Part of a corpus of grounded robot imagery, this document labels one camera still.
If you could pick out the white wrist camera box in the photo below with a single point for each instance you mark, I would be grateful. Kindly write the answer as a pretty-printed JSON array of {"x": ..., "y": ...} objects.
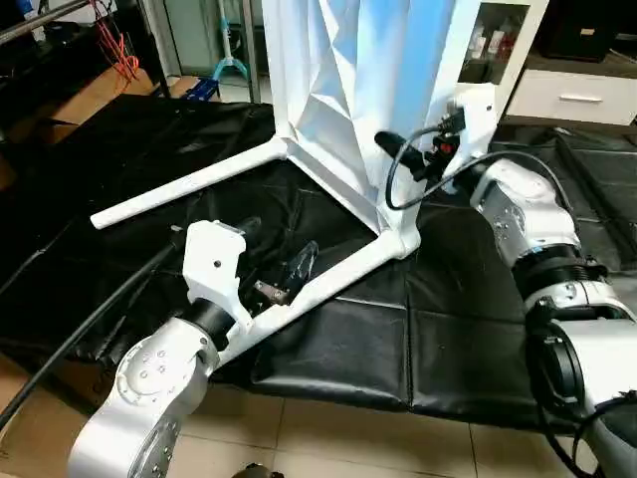
[
  {"x": 214, "y": 264},
  {"x": 473, "y": 110}
]

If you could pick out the black speaker box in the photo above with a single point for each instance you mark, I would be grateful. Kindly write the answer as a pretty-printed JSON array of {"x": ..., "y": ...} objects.
[{"x": 582, "y": 30}]

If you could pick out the black work mat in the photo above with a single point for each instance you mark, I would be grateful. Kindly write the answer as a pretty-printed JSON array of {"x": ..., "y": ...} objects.
[{"x": 398, "y": 339}]

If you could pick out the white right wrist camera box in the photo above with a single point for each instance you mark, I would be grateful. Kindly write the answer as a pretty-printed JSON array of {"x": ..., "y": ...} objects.
[{"x": 473, "y": 110}]

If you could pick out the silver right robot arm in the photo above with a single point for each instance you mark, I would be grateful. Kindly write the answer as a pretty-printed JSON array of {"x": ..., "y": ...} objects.
[{"x": 528, "y": 219}]

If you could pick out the brown wooden desk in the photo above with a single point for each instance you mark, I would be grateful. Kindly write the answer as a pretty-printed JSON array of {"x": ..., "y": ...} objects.
[{"x": 100, "y": 95}]

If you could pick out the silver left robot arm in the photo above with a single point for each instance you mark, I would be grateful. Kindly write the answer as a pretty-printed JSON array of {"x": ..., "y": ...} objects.
[{"x": 149, "y": 398}]

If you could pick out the white drawer unit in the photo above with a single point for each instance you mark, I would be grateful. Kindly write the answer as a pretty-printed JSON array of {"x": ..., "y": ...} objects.
[{"x": 577, "y": 98}]

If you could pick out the white glass-door cabinet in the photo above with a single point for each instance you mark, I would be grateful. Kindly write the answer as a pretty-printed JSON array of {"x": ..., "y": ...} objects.
[{"x": 523, "y": 70}]

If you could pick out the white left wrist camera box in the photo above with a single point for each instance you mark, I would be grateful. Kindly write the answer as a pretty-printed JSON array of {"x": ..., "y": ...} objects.
[{"x": 214, "y": 264}]

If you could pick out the white plastic table top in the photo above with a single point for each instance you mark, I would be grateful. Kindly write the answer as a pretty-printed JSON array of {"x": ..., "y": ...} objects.
[{"x": 338, "y": 80}]

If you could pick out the white plastic table leg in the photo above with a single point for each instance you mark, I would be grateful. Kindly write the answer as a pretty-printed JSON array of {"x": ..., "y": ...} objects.
[
  {"x": 338, "y": 279},
  {"x": 189, "y": 184}
]

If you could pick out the blue and yellow box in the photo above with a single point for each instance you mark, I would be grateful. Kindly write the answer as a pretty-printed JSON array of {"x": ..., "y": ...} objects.
[{"x": 204, "y": 90}]

